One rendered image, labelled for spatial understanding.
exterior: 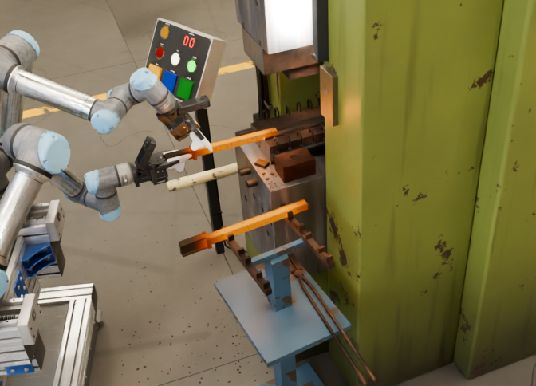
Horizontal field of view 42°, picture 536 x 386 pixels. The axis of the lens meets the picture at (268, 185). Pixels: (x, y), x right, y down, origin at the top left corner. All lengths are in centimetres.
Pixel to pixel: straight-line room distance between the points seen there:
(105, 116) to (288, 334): 88
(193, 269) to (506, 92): 186
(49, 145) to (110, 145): 238
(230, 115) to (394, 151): 257
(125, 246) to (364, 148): 188
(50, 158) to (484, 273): 150
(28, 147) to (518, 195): 153
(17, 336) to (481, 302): 159
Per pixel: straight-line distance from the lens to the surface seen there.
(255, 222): 222
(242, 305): 234
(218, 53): 280
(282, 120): 259
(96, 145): 452
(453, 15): 203
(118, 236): 375
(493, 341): 290
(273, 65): 230
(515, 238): 254
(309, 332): 225
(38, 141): 213
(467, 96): 219
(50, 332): 306
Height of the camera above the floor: 234
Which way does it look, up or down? 37 degrees down
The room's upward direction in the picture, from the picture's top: 5 degrees counter-clockwise
